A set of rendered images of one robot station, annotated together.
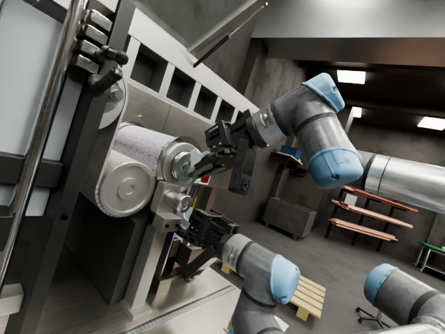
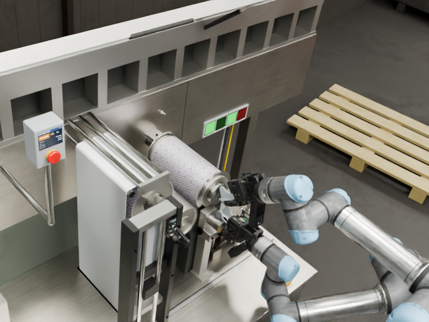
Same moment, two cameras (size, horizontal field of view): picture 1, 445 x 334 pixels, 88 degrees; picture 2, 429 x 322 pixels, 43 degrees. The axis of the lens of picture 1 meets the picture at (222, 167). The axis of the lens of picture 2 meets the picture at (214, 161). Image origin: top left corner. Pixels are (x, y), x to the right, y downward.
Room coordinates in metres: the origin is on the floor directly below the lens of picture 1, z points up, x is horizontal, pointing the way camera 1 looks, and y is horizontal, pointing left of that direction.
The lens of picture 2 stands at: (-0.73, 0.05, 2.40)
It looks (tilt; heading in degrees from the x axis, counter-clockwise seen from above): 38 degrees down; 3
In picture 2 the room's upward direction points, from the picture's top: 10 degrees clockwise
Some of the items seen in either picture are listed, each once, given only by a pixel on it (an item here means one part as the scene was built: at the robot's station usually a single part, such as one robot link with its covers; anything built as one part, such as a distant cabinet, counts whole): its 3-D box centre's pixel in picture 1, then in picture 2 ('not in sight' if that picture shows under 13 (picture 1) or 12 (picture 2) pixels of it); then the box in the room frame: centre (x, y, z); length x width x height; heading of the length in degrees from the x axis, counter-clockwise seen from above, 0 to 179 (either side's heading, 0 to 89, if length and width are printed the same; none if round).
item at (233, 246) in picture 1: (236, 252); (262, 248); (0.50, -0.09, 1.11); 0.08 x 0.05 x 0.08; 143
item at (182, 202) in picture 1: (182, 203); (219, 225); (0.50, 0.06, 1.18); 0.04 x 0.02 x 0.04; 143
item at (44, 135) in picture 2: not in sight; (46, 142); (0.16, 0.46, 1.66); 0.07 x 0.07 x 0.10; 52
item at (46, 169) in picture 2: not in sight; (48, 191); (0.16, 0.46, 1.51); 0.02 x 0.02 x 0.20
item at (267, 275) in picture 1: (267, 272); (280, 264); (0.46, -0.15, 1.11); 0.11 x 0.08 x 0.09; 53
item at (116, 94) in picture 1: (108, 93); not in sight; (0.33, 0.19, 1.34); 0.06 x 0.03 x 0.03; 53
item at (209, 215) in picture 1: (212, 232); (245, 232); (0.56, -0.03, 1.12); 0.12 x 0.08 x 0.09; 53
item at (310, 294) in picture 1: (271, 277); (379, 140); (2.92, -1.03, 0.06); 1.29 x 0.89 x 0.12; 59
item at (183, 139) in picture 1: (181, 165); (213, 190); (0.58, 0.10, 1.25); 0.15 x 0.01 x 0.15; 143
